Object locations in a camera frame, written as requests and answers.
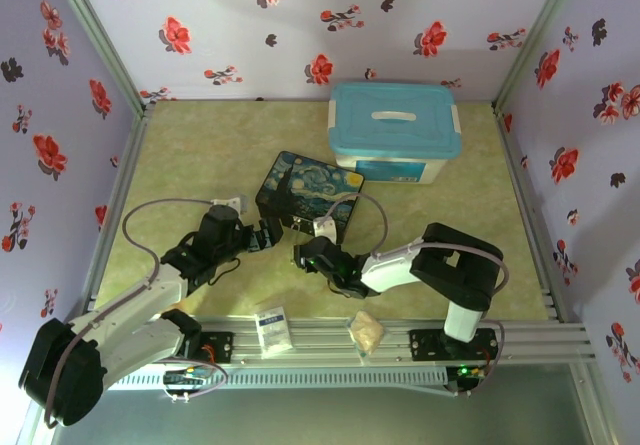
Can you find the blue green circuit board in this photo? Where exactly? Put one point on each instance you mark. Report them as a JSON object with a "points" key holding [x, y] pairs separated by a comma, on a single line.
{"points": [[185, 379]]}

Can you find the clear bag with beige contents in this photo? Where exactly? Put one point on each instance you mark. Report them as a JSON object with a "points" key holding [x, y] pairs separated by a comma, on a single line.
{"points": [[367, 337]]}

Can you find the circuit board with green light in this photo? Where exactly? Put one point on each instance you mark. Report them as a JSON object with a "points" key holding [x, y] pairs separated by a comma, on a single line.
{"points": [[472, 372]]}

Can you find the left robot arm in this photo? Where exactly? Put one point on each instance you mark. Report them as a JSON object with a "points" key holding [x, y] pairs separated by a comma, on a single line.
{"points": [[125, 305]]}

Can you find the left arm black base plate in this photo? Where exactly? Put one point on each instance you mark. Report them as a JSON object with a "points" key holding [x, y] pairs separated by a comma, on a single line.
{"points": [[217, 347]]}

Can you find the aluminium side frame rail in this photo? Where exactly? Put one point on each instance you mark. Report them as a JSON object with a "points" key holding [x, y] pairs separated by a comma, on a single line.
{"points": [[117, 205], [530, 215]]}

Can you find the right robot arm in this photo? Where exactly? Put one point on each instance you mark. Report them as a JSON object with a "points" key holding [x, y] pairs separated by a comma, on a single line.
{"points": [[395, 270]]}

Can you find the starry night painting print box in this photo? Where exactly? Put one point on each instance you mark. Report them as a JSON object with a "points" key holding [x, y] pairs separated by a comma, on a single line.
{"points": [[310, 192]]}

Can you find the white printed sachet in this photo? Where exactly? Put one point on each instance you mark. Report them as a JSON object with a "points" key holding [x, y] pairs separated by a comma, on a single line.
{"points": [[273, 331]]}

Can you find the white storage box blue lid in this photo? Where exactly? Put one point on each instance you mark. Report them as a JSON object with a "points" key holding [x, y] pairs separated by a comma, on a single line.
{"points": [[392, 125]]}

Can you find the aluminium frame rail with arm bases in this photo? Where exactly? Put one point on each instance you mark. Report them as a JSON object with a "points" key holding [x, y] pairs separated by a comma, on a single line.
{"points": [[325, 337]]}

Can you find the aluminium corner post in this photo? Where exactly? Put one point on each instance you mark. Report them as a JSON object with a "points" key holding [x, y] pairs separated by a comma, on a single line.
{"points": [[540, 35], [95, 35]]}

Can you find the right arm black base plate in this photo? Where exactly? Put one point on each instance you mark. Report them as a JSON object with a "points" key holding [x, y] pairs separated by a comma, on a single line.
{"points": [[425, 342]]}

